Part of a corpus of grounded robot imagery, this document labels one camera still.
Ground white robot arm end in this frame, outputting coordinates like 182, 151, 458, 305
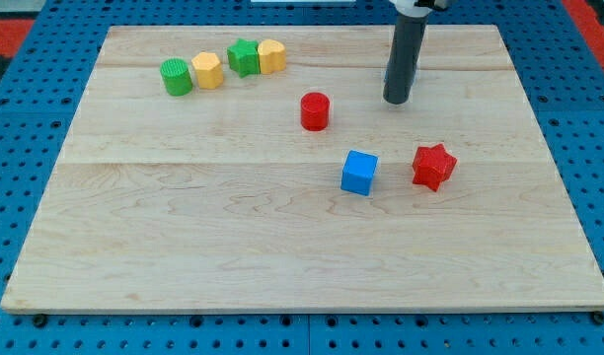
390, 0, 457, 18

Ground blue cube block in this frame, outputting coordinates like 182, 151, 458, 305
340, 150, 378, 196

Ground red cylinder block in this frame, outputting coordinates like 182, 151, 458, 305
300, 92, 331, 131

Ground light wooden board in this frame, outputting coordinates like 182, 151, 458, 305
1, 25, 604, 315

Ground yellow heart block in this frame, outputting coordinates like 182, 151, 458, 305
257, 39, 286, 75

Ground red star block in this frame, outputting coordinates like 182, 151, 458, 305
412, 143, 457, 191

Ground green star block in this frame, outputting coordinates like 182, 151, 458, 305
227, 38, 261, 78

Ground yellow hexagon block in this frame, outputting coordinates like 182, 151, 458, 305
191, 51, 224, 90

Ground green cylinder block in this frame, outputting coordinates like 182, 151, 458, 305
160, 58, 193, 97

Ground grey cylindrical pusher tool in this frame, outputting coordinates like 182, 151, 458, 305
383, 14, 428, 105

